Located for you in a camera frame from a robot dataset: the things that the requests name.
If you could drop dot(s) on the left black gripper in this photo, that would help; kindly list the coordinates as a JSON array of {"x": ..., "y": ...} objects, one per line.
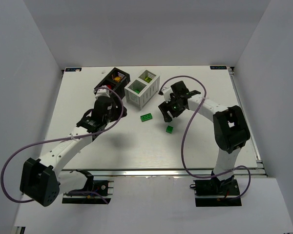
[{"x": 113, "y": 107}]

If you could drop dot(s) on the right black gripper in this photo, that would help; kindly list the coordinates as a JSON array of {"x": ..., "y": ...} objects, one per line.
[{"x": 170, "y": 107}]

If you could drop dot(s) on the green square lego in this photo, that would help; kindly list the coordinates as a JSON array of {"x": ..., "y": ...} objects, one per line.
[{"x": 169, "y": 129}]

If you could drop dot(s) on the green long lego brick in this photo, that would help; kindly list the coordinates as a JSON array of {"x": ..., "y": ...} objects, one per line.
[{"x": 146, "y": 117}]

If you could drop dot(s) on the orange long lego brick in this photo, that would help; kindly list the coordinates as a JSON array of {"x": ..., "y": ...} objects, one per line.
[{"x": 117, "y": 79}]

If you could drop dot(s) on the lime and green lego stack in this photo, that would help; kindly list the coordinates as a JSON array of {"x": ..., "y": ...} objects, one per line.
[{"x": 148, "y": 80}]

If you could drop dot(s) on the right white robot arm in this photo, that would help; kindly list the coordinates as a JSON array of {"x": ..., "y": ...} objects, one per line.
[{"x": 231, "y": 131}]

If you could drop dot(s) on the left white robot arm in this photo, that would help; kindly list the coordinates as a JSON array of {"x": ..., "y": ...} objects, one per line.
[{"x": 43, "y": 180}]

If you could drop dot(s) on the white slotted container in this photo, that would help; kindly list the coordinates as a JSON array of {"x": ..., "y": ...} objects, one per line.
[{"x": 147, "y": 90}]

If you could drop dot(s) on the black slotted container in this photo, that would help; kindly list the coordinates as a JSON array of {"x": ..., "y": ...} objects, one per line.
[{"x": 119, "y": 88}]

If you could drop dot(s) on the left blue corner label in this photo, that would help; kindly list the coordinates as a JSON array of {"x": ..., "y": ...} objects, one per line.
[{"x": 73, "y": 69}]

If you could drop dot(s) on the blue corner label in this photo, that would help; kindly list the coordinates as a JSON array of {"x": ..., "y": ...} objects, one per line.
[
  {"x": 73, "y": 69},
  {"x": 218, "y": 67}
]

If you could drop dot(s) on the right blue corner label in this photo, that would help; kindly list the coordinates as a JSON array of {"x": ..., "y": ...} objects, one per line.
[{"x": 218, "y": 67}]

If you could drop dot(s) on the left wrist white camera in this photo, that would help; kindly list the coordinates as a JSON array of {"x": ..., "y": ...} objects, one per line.
[{"x": 102, "y": 92}]

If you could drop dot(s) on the wrist white camera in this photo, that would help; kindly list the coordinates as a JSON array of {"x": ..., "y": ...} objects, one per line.
[
  {"x": 102, "y": 92},
  {"x": 165, "y": 92}
]

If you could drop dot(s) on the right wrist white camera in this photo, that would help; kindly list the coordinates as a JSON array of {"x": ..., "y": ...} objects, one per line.
[{"x": 165, "y": 92}]

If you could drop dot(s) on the aluminium table front rail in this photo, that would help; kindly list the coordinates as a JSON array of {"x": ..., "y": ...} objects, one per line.
[{"x": 139, "y": 172}]

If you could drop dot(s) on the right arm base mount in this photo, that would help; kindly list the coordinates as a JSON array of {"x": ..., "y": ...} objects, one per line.
[{"x": 215, "y": 193}]

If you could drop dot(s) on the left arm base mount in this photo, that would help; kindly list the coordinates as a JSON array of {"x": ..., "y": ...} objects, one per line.
[{"x": 94, "y": 191}]

